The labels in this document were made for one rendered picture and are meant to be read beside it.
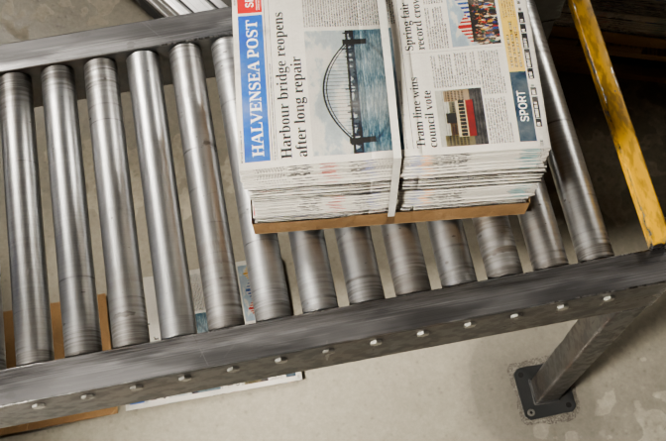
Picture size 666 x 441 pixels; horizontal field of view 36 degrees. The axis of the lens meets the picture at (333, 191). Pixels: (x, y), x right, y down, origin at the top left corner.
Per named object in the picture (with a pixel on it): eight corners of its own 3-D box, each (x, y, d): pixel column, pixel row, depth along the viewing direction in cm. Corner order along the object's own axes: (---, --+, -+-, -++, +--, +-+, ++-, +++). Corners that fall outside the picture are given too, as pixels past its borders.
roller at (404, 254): (366, 23, 159) (366, 5, 155) (432, 306, 141) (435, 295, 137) (334, 28, 159) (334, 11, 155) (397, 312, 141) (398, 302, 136)
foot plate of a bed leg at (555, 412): (566, 351, 215) (567, 350, 214) (585, 418, 209) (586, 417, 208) (504, 363, 214) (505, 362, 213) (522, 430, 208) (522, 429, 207)
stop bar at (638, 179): (583, -14, 156) (586, -22, 154) (671, 247, 139) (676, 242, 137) (562, -11, 156) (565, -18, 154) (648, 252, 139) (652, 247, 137)
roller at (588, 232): (526, -4, 161) (531, -23, 156) (612, 273, 143) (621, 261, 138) (496, 1, 161) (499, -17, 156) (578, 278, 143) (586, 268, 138)
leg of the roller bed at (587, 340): (554, 374, 213) (640, 271, 150) (561, 400, 211) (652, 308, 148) (527, 379, 213) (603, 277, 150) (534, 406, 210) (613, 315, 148)
